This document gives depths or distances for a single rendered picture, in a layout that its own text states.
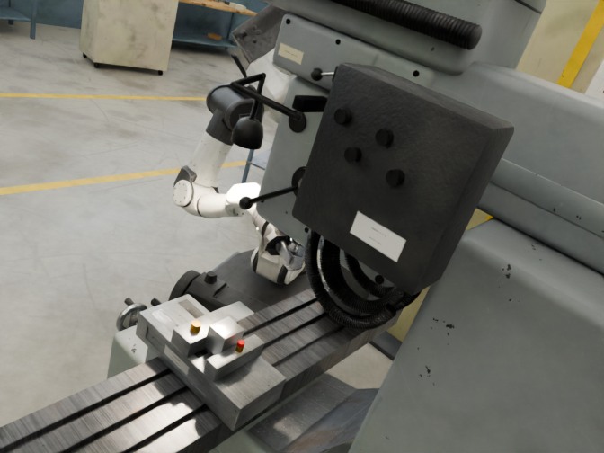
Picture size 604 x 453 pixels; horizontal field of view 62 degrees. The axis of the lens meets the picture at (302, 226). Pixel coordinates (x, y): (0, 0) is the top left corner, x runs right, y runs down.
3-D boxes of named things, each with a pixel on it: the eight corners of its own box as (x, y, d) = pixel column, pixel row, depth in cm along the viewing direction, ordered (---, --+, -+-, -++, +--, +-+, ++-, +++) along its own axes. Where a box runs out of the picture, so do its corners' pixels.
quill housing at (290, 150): (245, 213, 110) (285, 69, 96) (304, 200, 126) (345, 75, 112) (309, 258, 101) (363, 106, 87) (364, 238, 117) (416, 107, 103)
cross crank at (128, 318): (107, 329, 169) (111, 302, 164) (137, 318, 178) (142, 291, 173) (133, 359, 161) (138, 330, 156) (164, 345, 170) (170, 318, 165)
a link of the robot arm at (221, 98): (196, 123, 148) (217, 81, 145) (220, 133, 155) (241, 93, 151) (213, 138, 140) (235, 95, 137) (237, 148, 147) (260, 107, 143)
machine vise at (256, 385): (134, 334, 120) (140, 297, 116) (183, 314, 132) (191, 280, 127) (233, 432, 104) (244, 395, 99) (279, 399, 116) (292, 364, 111)
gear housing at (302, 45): (266, 63, 96) (279, 9, 92) (338, 70, 115) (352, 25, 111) (411, 132, 80) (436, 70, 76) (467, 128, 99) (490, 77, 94)
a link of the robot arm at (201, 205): (219, 216, 136) (173, 217, 147) (245, 220, 144) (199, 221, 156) (222, 177, 137) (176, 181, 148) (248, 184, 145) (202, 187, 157)
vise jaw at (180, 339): (170, 341, 112) (173, 328, 110) (219, 319, 123) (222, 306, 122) (187, 358, 109) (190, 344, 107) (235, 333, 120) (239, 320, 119)
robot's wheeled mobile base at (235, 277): (245, 257, 264) (261, 202, 249) (333, 301, 252) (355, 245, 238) (173, 315, 208) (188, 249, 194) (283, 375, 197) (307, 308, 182)
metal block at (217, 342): (203, 345, 112) (208, 324, 109) (223, 336, 116) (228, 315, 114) (218, 359, 109) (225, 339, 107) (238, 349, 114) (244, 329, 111)
